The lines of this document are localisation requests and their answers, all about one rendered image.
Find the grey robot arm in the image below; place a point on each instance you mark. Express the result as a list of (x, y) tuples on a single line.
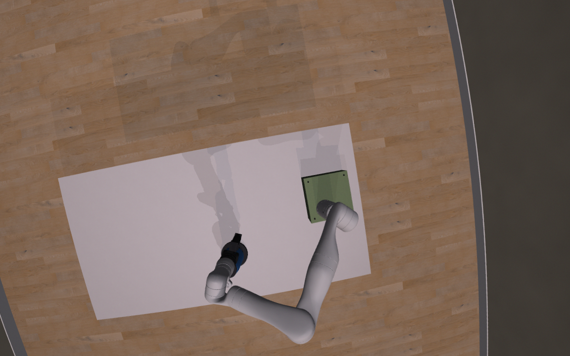
[(299, 322)]

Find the black round disc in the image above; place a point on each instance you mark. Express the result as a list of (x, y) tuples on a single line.
[(242, 247)]

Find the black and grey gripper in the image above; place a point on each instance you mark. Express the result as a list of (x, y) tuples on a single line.
[(230, 258)]

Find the blue kettle with black handle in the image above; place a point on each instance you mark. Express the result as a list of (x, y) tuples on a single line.
[(234, 246)]

